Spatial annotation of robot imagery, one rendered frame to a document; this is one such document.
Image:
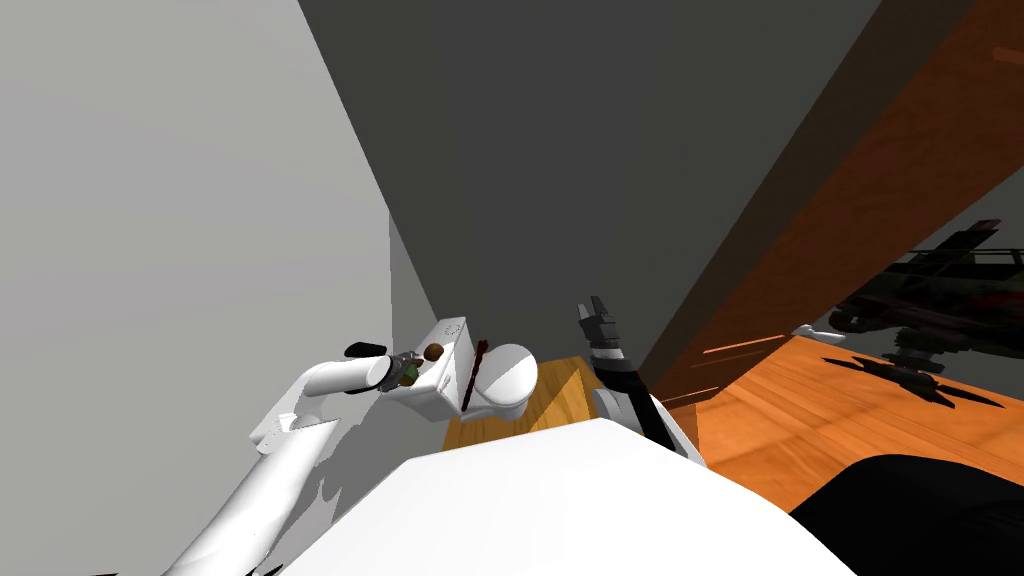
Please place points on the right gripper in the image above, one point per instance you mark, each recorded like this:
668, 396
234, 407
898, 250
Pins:
602, 332

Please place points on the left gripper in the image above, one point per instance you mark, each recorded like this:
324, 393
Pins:
394, 371

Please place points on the small green object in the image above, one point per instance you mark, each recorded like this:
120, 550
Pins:
410, 374

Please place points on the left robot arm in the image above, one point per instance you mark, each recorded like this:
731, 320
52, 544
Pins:
272, 472

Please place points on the brown round ball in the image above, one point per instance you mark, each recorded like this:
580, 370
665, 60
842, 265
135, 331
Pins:
434, 352

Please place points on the dark red toilet brush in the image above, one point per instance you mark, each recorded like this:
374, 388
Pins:
474, 376

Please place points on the white toilet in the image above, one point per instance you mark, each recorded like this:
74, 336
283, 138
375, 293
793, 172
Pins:
504, 380

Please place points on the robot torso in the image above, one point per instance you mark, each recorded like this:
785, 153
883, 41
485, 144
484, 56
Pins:
560, 512

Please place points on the orange wooden door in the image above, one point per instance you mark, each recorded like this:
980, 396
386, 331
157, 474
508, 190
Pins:
880, 200

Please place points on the black office chair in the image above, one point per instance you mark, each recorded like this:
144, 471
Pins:
920, 320

